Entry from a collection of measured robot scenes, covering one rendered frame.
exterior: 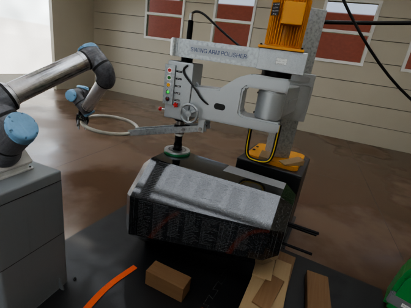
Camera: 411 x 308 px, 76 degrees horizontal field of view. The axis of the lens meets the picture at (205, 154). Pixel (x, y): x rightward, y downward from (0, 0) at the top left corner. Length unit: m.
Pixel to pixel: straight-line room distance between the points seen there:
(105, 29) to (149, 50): 1.82
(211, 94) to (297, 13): 0.72
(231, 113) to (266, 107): 0.24
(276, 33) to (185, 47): 0.61
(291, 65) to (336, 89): 6.09
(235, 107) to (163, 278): 1.27
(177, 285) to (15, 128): 1.32
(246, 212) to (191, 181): 0.44
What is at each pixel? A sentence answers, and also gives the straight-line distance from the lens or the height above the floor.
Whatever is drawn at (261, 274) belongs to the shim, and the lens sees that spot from 2.06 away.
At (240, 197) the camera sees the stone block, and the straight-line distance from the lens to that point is 1.79.
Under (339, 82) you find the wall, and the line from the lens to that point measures 7.87.
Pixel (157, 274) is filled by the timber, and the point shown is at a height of 0.13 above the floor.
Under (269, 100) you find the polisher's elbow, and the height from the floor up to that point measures 1.36.
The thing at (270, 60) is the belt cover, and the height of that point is 1.61.
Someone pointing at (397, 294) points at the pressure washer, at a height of 0.17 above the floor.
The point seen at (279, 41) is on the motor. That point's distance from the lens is 1.84.
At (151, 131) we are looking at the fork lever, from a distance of 2.21.
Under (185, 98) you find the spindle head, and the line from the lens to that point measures 1.99.
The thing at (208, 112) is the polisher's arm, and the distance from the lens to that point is 1.95.
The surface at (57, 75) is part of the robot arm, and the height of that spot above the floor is 1.38.
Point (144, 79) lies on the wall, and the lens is 9.45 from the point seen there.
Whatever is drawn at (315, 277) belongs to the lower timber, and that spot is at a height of 0.09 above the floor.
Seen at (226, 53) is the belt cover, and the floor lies 1.62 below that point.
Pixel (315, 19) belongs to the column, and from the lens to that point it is 2.53.
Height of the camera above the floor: 1.58
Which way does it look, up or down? 20 degrees down
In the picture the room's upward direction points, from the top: 8 degrees clockwise
